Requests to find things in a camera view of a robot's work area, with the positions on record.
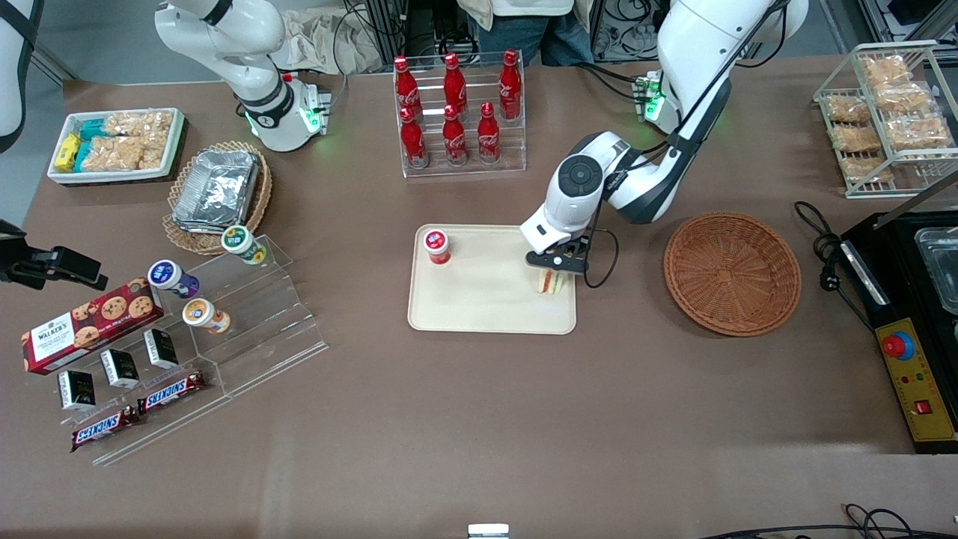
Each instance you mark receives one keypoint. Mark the clear bag rice crackers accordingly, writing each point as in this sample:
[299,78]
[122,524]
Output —
[112,153]
[138,123]
[153,156]

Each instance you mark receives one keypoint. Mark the small black white box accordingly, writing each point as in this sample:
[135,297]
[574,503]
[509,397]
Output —
[161,348]
[120,368]
[76,389]

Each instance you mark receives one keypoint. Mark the triangular white bread sandwich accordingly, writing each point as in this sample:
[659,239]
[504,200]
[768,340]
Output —
[552,285]

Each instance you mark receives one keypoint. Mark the black control box yellow panel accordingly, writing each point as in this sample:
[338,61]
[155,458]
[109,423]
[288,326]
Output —
[898,299]

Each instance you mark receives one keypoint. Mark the bagged fried snack pack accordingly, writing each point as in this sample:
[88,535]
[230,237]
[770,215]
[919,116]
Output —
[868,169]
[855,138]
[847,108]
[885,69]
[917,131]
[902,96]

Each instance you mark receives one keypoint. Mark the blue lid yogurt cup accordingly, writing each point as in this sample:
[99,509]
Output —
[168,275]

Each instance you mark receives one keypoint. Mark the clear acrylic bottle rack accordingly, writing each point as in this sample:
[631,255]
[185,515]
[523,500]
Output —
[464,171]

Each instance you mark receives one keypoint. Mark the light oval wicker basket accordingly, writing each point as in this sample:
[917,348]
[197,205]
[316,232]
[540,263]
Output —
[258,202]

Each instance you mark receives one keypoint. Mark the stacked aluminium foil trays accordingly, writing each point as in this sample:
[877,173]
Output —
[217,187]

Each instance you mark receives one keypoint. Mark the clear acrylic stepped shelf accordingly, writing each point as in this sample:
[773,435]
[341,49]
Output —
[277,329]

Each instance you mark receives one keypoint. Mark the red cola bottle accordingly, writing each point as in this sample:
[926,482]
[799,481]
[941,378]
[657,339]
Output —
[412,142]
[407,86]
[510,86]
[488,138]
[454,82]
[454,141]

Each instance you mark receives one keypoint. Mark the beige plastic serving tray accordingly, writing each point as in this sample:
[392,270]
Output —
[486,299]

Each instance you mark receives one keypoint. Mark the round brown wicker basket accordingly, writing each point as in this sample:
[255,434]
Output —
[730,273]

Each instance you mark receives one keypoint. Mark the white rectangular snack tray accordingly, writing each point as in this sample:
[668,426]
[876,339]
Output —
[176,142]

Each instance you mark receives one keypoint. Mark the orange lid yogurt cup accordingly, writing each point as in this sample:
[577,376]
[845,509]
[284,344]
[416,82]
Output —
[200,313]

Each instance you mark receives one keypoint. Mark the Snickers chocolate bar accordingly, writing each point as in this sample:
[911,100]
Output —
[171,391]
[105,428]

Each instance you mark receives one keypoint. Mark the red lid yogurt cup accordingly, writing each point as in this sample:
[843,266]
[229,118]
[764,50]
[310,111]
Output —
[437,247]

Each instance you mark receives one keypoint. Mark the red emergency stop button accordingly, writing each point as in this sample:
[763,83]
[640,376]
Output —
[897,345]

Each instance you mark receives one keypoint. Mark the blue snack packet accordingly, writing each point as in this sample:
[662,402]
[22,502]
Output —
[93,129]
[81,156]

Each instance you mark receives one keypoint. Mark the clear plastic container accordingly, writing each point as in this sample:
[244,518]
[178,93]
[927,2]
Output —
[939,262]

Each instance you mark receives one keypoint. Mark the green lid yogurt cup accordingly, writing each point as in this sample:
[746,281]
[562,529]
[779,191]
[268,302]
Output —
[239,241]

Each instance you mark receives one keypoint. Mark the red Walkers cookie box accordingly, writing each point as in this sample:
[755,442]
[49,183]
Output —
[82,329]

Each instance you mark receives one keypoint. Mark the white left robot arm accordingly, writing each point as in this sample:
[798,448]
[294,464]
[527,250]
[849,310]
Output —
[696,45]

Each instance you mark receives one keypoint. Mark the small silver metal bracket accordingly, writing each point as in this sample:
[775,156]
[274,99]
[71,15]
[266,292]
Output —
[488,531]

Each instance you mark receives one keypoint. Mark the crumpled beige cloth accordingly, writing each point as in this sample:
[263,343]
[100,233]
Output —
[322,41]

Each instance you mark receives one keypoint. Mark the yellow snack packet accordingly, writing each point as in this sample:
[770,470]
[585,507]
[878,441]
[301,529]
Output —
[67,152]

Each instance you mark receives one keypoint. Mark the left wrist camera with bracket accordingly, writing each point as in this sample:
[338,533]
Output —
[557,262]

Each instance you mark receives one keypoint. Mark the person in beige shirt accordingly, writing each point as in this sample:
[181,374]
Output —
[516,30]

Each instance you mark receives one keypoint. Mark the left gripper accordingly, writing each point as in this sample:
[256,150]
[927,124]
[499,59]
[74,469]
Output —
[575,248]

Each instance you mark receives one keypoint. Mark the grey metal bar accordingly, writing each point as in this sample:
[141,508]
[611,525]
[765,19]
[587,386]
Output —
[917,202]

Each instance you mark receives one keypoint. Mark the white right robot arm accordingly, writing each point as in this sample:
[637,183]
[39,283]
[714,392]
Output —
[247,45]

